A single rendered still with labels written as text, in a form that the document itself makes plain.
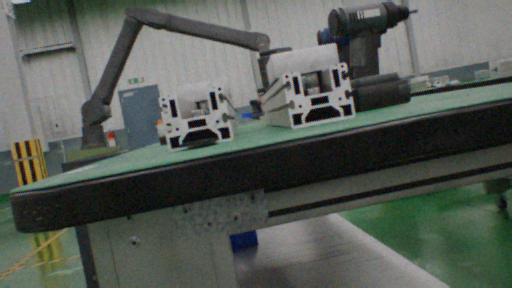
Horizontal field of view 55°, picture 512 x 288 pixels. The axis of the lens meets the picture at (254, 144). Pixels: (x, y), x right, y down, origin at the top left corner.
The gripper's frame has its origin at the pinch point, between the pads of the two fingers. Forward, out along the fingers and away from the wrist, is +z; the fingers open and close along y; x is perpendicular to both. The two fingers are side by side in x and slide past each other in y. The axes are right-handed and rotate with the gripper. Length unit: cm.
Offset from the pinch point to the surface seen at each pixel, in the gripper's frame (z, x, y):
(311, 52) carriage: -8, -91, 1
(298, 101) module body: -1, -98, -3
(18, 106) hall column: -84, 550, -325
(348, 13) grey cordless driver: -16, -73, 13
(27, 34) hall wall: -310, 1051, -482
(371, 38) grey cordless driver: -11, -71, 17
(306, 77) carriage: -4, -89, 0
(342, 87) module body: -1, -98, 4
